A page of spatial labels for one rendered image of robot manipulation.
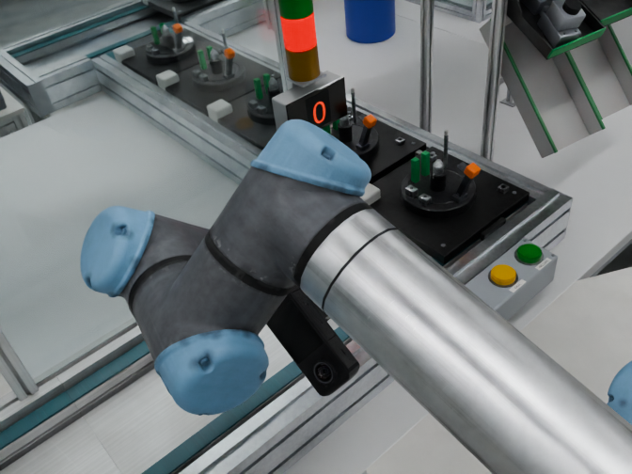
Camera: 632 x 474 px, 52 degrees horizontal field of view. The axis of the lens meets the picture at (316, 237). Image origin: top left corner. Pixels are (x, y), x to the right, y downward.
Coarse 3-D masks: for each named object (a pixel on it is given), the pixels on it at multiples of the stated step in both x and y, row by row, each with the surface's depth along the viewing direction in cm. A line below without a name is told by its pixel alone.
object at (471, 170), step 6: (462, 162) 113; (462, 168) 112; (468, 168) 110; (474, 168) 111; (480, 168) 111; (468, 174) 111; (474, 174) 110; (468, 180) 112; (462, 186) 114; (456, 192) 116; (462, 192) 115
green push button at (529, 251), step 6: (522, 246) 109; (528, 246) 109; (534, 246) 109; (522, 252) 108; (528, 252) 108; (534, 252) 108; (540, 252) 108; (522, 258) 107; (528, 258) 107; (534, 258) 107; (540, 258) 107
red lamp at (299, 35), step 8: (280, 16) 96; (312, 16) 95; (288, 24) 94; (296, 24) 94; (304, 24) 94; (312, 24) 95; (288, 32) 95; (296, 32) 95; (304, 32) 95; (312, 32) 96; (288, 40) 96; (296, 40) 96; (304, 40) 96; (312, 40) 97; (288, 48) 97; (296, 48) 96; (304, 48) 97
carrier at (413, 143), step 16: (352, 96) 136; (352, 112) 148; (336, 128) 139; (352, 128) 139; (384, 128) 142; (352, 144) 135; (368, 144) 133; (384, 144) 137; (416, 144) 136; (368, 160) 133; (384, 160) 133; (400, 160) 132
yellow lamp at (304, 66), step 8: (312, 48) 98; (288, 56) 98; (296, 56) 97; (304, 56) 97; (312, 56) 98; (288, 64) 100; (296, 64) 98; (304, 64) 98; (312, 64) 99; (296, 72) 99; (304, 72) 99; (312, 72) 100; (296, 80) 100; (304, 80) 100
